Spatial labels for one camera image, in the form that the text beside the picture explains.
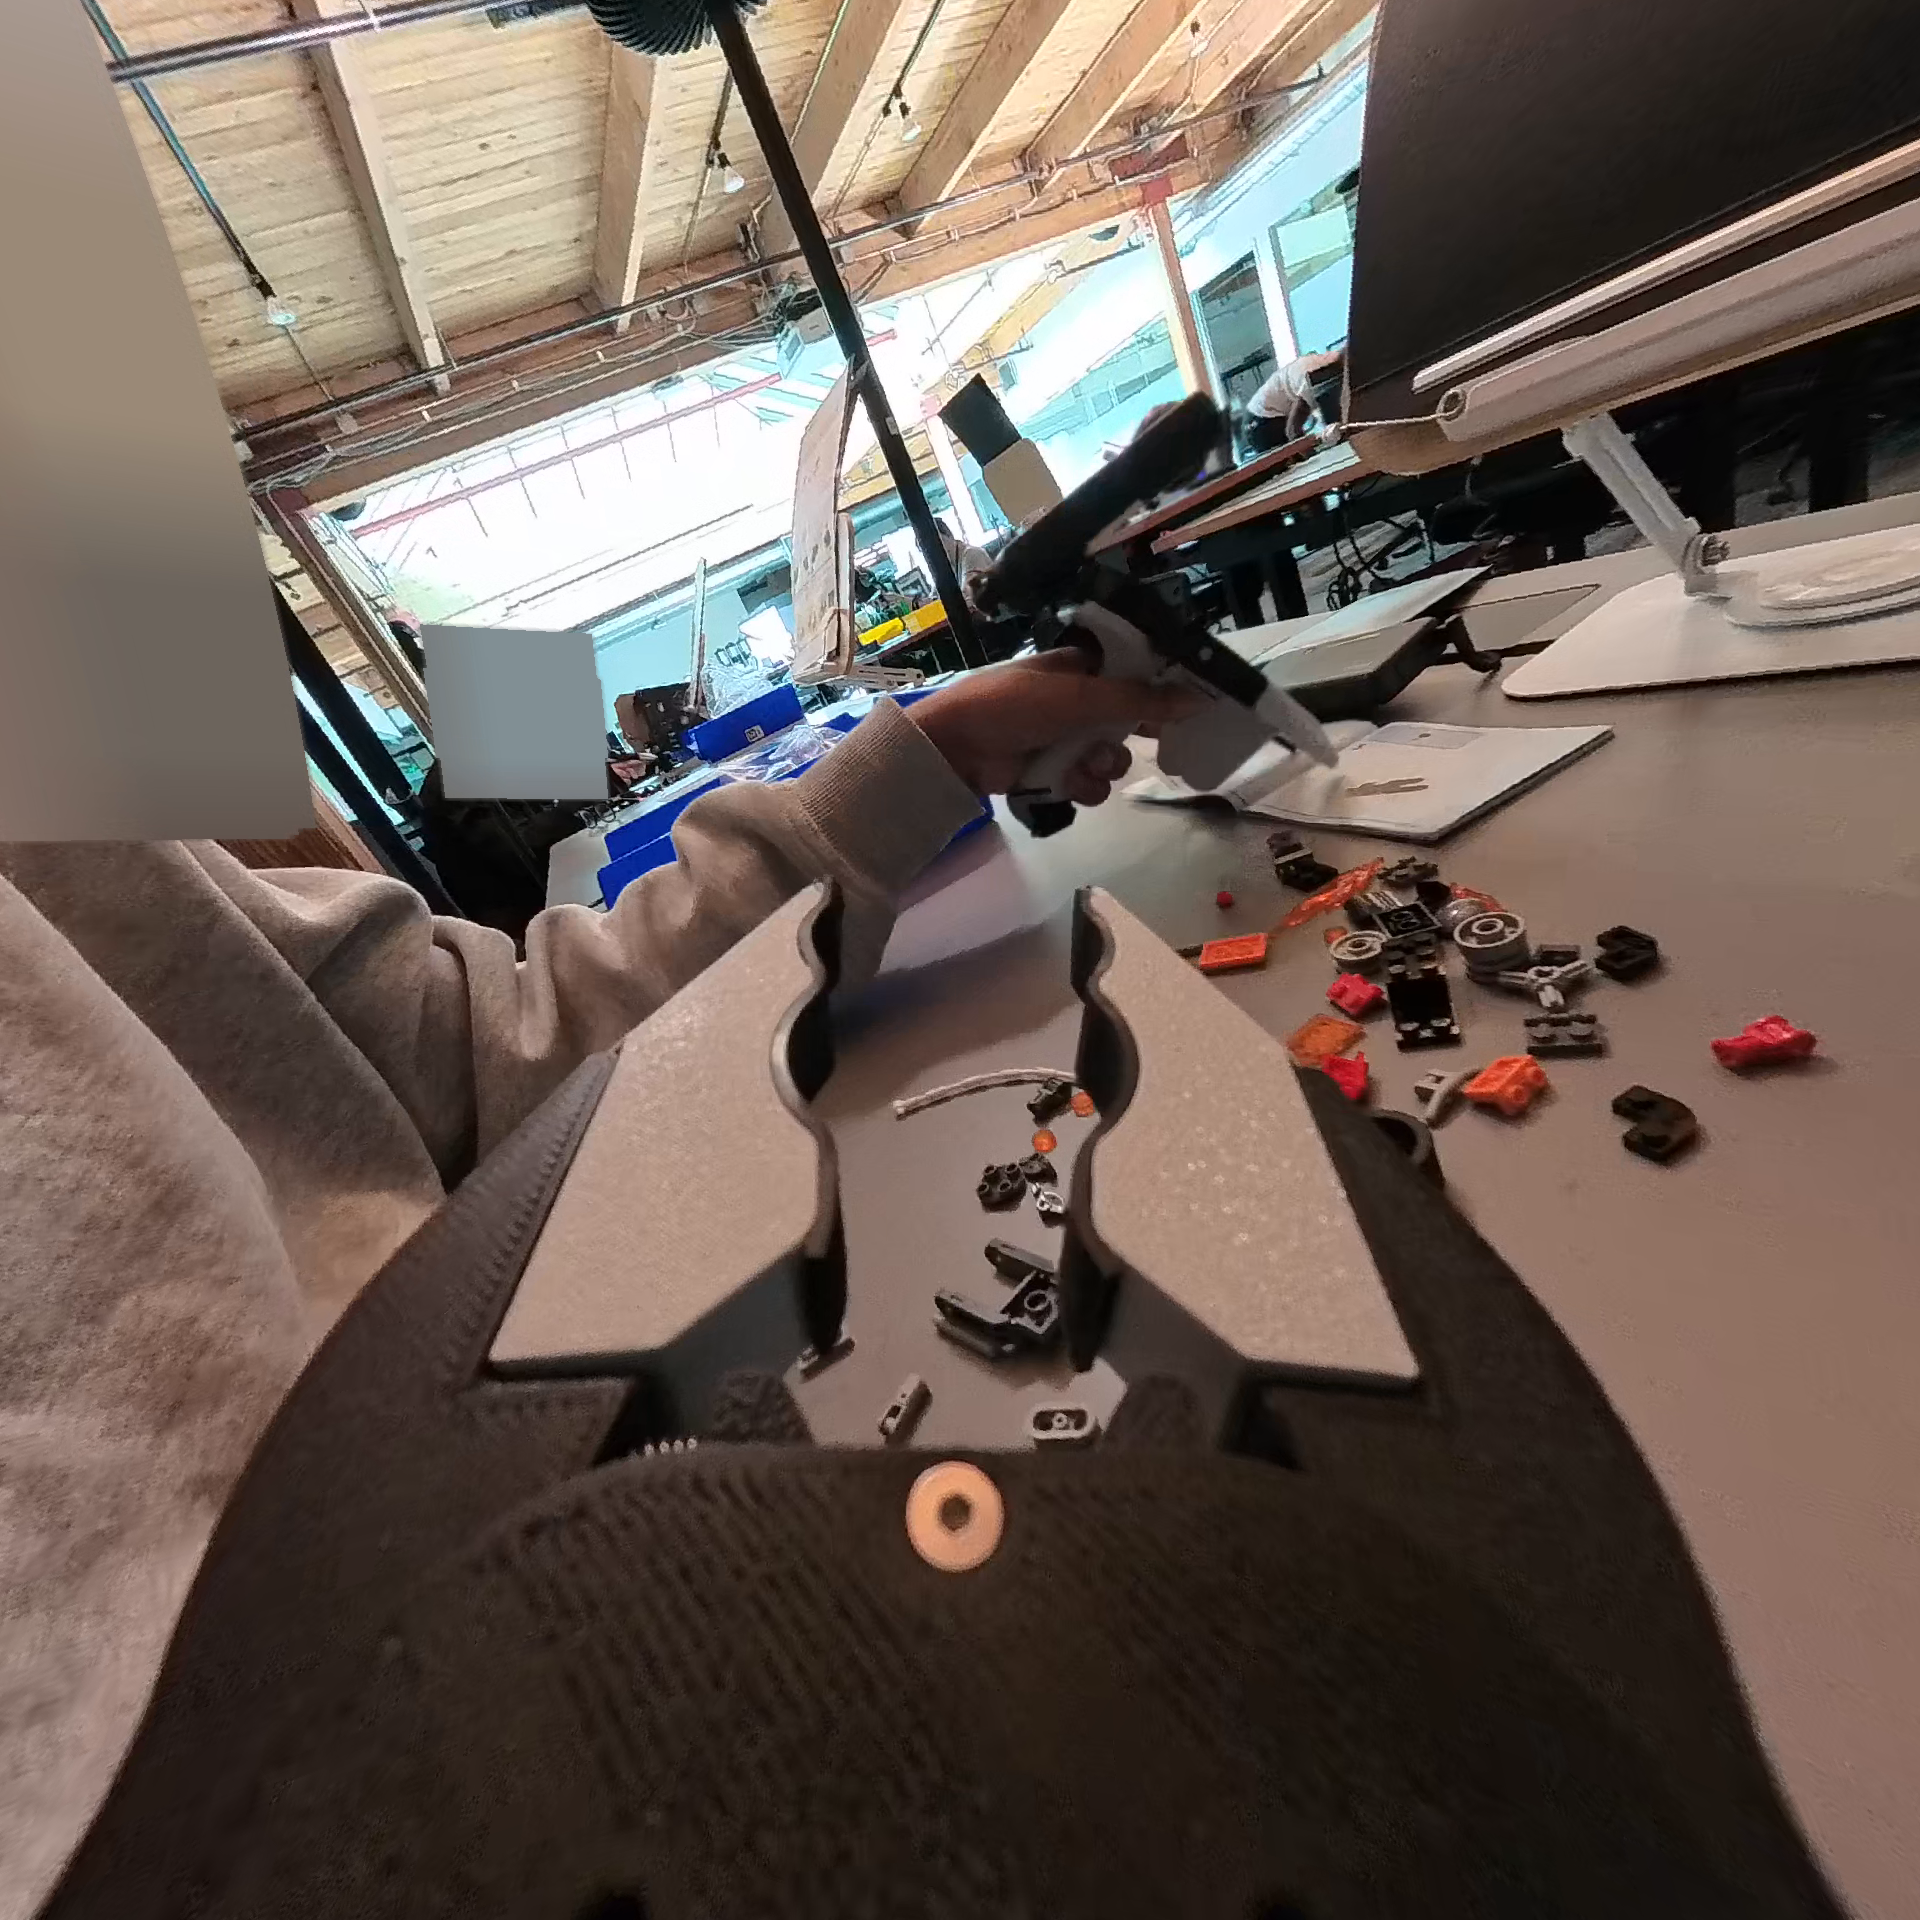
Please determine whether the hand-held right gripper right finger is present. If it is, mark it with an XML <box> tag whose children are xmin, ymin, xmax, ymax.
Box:
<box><xmin>1063</xmin><ymin>884</ymin><xmax>1424</xmax><ymax>1389</ymax></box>

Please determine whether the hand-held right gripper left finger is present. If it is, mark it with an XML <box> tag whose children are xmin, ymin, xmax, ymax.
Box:
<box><xmin>486</xmin><ymin>881</ymin><xmax>853</xmax><ymax>1389</ymax></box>

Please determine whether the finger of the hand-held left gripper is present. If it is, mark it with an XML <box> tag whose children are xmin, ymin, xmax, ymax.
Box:
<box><xmin>1182</xmin><ymin>623</ymin><xmax>1344</xmax><ymax>771</ymax></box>
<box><xmin>1155</xmin><ymin>692</ymin><xmax>1298</xmax><ymax>804</ymax></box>

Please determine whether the lego instruction booklet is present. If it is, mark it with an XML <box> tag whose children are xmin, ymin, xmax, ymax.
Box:
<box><xmin>1124</xmin><ymin>720</ymin><xmax>1613</xmax><ymax>847</ymax></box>

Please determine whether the pile of lego pieces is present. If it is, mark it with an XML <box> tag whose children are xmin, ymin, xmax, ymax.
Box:
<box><xmin>878</xmin><ymin>831</ymin><xmax>1819</xmax><ymax>1450</ymax></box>

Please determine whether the person's left forearm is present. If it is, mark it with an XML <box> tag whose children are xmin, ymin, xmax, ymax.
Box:
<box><xmin>435</xmin><ymin>698</ymin><xmax>991</xmax><ymax>1105</ymax></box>

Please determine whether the person's left hand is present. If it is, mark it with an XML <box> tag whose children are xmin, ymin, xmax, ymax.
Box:
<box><xmin>915</xmin><ymin>644</ymin><xmax>1167</xmax><ymax>804</ymax></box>

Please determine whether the cardboard box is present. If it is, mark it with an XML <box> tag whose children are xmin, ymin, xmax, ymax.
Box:
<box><xmin>983</xmin><ymin>435</ymin><xmax>1070</xmax><ymax>530</ymax></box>

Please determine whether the long wooden desk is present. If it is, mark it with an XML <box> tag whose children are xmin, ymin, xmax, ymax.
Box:
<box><xmin>1110</xmin><ymin>435</ymin><xmax>1390</xmax><ymax>565</ymax></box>

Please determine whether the leaning cardboard sheet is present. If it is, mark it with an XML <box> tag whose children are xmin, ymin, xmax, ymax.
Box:
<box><xmin>786</xmin><ymin>364</ymin><xmax>924</xmax><ymax>692</ymax></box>

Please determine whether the black stand pole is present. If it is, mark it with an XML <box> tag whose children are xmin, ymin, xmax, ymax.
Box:
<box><xmin>586</xmin><ymin>0</ymin><xmax>986</xmax><ymax>669</ymax></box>

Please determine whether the blue plastic bin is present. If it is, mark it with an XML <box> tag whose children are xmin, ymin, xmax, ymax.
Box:
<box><xmin>687</xmin><ymin>692</ymin><xmax>807</xmax><ymax>759</ymax></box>
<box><xmin>596</xmin><ymin>787</ymin><xmax>995</xmax><ymax>909</ymax></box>

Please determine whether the white monitor stand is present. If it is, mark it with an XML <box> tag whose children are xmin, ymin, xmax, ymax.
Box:
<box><xmin>1499</xmin><ymin>412</ymin><xmax>1920</xmax><ymax>703</ymax></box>

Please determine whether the person's grey sweatshirt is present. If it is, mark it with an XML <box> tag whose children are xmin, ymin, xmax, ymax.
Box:
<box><xmin>0</xmin><ymin>837</ymin><xmax>632</xmax><ymax>1920</ymax></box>

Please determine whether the black metal stand leg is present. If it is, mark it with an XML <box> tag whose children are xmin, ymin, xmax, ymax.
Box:
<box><xmin>270</xmin><ymin>583</ymin><xmax>459</xmax><ymax>914</ymax></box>

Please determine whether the black computer monitor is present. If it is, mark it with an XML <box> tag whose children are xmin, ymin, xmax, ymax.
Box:
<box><xmin>1341</xmin><ymin>0</ymin><xmax>1920</xmax><ymax>442</ymax></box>

